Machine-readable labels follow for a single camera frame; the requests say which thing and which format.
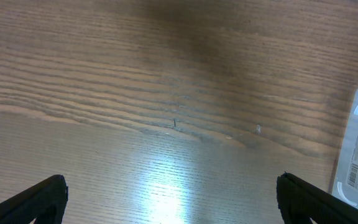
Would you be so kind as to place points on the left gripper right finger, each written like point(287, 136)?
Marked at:
point(302, 203)

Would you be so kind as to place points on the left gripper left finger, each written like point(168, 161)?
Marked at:
point(44, 202)

